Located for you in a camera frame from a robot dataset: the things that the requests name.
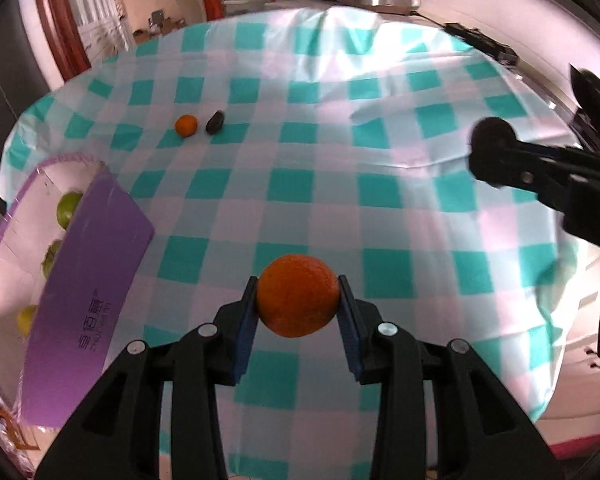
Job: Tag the dark round fruit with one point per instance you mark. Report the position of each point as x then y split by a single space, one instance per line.
488 138

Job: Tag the teal white checkered tablecloth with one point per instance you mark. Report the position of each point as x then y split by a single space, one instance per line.
345 138

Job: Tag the large orange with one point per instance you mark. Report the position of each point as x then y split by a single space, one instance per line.
297 295

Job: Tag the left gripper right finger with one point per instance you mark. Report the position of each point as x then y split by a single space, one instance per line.
351 326

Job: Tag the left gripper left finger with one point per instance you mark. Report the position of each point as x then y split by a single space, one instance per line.
246 328

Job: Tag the green tomato with stem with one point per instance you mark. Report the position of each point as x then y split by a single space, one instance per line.
50 257

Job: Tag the purple cardboard box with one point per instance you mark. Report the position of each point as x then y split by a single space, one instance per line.
44 377

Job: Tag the dark passion fruit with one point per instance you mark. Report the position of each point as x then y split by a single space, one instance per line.
215 123

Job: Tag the red wooden door frame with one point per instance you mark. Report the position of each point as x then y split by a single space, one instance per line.
62 35

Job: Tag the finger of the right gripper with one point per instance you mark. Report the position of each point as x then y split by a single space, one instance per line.
526 153
525 177

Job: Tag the yellow green pear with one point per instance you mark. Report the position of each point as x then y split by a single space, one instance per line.
25 319

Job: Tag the small orange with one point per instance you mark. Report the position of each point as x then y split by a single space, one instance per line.
186 126

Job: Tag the smooth green tomato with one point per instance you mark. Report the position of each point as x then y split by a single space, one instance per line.
66 208

